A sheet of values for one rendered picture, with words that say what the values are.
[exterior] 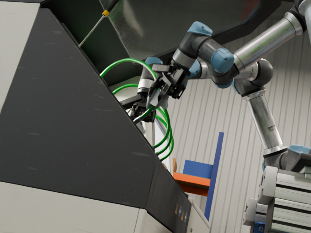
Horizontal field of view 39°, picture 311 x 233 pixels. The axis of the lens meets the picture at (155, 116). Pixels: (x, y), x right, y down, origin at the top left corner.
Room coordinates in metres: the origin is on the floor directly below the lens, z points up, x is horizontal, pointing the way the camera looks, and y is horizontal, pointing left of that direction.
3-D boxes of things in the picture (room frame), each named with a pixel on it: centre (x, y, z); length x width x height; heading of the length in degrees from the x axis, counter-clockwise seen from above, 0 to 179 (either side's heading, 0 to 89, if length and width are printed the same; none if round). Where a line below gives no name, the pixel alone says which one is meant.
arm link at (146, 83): (1.68, 0.06, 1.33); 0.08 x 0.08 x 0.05
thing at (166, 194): (1.62, -0.12, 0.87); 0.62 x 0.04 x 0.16; 162
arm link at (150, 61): (1.68, 0.06, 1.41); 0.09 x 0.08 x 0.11; 108
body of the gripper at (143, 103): (1.67, 0.05, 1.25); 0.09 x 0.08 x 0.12; 72
